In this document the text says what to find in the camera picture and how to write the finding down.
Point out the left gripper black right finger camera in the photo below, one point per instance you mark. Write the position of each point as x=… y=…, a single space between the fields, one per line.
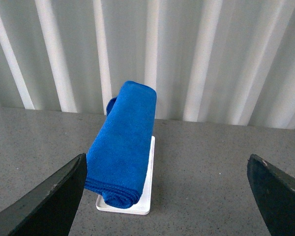
x=274 y=193

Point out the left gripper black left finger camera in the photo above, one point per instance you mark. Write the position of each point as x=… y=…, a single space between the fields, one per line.
x=50 y=208

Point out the blue microfiber towel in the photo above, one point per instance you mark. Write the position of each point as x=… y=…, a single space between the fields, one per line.
x=117 y=161

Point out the white rack with wooden rods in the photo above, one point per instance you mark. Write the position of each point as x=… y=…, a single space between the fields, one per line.
x=142 y=207

